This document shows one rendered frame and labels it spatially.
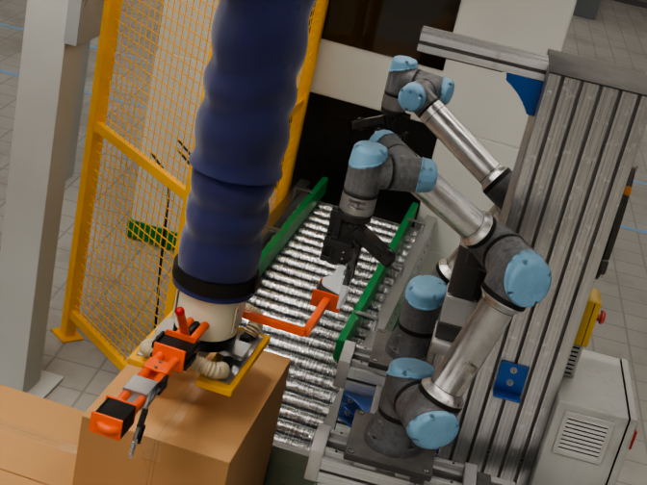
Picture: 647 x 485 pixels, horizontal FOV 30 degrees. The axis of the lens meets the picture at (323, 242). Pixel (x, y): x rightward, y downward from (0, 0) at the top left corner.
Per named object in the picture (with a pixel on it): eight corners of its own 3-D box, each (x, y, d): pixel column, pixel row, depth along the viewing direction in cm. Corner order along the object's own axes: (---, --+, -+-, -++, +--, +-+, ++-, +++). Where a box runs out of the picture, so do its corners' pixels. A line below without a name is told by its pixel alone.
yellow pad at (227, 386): (236, 331, 336) (239, 316, 334) (270, 342, 334) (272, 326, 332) (194, 386, 305) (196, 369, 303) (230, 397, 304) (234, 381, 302)
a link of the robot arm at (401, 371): (415, 395, 307) (427, 350, 301) (433, 425, 295) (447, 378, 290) (372, 395, 303) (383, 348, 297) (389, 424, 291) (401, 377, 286)
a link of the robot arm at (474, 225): (518, 231, 292) (387, 114, 267) (537, 251, 282) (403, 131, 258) (484, 265, 294) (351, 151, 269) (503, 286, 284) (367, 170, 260)
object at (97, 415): (104, 412, 267) (107, 394, 265) (134, 422, 266) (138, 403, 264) (88, 430, 260) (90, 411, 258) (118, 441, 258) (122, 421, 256)
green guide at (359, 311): (408, 216, 582) (413, 200, 579) (429, 223, 581) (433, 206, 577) (332, 358, 437) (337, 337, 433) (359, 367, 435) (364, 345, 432)
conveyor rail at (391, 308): (418, 249, 587) (427, 215, 579) (428, 252, 586) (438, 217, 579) (295, 504, 377) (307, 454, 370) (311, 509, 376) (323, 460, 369)
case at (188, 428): (145, 431, 372) (165, 319, 357) (267, 470, 367) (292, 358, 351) (63, 541, 318) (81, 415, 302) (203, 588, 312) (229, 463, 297)
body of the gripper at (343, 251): (323, 249, 264) (335, 200, 259) (361, 259, 263) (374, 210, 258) (318, 263, 257) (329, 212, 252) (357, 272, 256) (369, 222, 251)
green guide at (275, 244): (304, 188, 590) (308, 170, 587) (324, 193, 589) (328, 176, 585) (195, 317, 445) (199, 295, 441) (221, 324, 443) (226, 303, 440)
